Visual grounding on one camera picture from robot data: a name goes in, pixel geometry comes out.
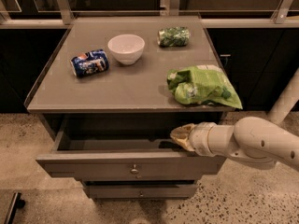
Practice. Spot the grey bottom drawer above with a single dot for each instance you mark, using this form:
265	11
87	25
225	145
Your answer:
140	191

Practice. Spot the green chip bag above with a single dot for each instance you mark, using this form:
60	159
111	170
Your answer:
202	85

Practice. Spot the grey drawer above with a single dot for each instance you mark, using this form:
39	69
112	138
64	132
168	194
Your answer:
88	151
140	191

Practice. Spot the white ceramic bowl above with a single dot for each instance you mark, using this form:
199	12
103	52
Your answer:
126	49

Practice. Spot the grey top drawer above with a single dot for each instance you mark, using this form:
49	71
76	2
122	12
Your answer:
88	151

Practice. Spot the metal railing frame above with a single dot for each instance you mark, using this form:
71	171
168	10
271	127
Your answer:
211	13

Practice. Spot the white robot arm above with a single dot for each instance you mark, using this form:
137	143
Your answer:
251	140

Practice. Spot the grey drawer cabinet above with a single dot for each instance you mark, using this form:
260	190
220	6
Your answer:
133	95

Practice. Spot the black wheeled base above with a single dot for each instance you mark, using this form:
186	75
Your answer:
17	202

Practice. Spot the blue soda can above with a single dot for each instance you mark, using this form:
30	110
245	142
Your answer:
91	62

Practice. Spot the green soda can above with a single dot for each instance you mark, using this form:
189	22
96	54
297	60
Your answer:
173	36

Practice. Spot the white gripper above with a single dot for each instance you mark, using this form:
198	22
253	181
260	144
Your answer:
197	138

